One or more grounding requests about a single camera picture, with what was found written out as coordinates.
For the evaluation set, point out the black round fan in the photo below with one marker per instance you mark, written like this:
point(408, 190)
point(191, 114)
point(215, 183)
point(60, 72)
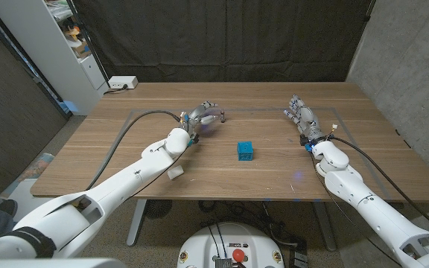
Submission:
point(158, 208)

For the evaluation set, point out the black backdrop curtain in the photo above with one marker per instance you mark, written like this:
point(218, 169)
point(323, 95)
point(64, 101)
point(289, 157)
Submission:
point(225, 41)

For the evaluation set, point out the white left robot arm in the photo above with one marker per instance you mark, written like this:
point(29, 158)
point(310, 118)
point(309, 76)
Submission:
point(125, 182)

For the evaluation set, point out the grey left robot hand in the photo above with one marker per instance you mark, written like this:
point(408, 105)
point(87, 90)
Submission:
point(199, 113)

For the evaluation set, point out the cardboard box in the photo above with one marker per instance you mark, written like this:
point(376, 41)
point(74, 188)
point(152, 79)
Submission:
point(81, 49)

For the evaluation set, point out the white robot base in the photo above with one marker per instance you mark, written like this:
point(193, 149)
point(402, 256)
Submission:
point(203, 245)

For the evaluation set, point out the red emergency stop button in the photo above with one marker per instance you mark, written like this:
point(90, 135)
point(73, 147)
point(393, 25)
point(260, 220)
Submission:
point(238, 255)

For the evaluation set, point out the white power strip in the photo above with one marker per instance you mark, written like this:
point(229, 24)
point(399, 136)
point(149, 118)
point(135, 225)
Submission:
point(122, 82)

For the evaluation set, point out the blue block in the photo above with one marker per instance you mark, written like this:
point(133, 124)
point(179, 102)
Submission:
point(245, 151)

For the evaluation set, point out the white shelf cabinet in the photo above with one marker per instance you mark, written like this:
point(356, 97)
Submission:
point(50, 56)

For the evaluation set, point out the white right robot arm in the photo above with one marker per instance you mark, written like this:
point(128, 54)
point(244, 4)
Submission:
point(374, 208)

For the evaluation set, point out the white floor panel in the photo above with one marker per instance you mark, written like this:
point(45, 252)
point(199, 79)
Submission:
point(28, 201)

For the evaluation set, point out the grey table leg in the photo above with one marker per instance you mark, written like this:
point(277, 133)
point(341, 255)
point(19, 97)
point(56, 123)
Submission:
point(325, 227)
point(136, 223)

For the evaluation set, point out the orange toy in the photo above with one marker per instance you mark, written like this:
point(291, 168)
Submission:
point(73, 32)

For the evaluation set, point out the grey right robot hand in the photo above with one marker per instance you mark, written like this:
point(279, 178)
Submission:
point(307, 119)

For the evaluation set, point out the white cylinder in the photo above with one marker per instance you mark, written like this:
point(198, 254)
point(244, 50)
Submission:
point(177, 172)

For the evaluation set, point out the colourful floor mat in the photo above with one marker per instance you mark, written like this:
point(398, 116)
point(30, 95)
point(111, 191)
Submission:
point(37, 165)

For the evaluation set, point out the black backdrop stand pole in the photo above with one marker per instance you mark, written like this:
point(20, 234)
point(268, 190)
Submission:
point(88, 41)

